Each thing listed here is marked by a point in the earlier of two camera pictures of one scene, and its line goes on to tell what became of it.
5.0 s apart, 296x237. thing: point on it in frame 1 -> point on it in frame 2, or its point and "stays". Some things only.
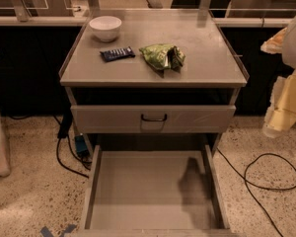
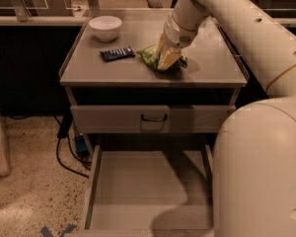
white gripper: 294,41 -> 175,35
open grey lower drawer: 154,191 stays
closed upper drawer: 153,118 stays
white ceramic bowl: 106,27 stays
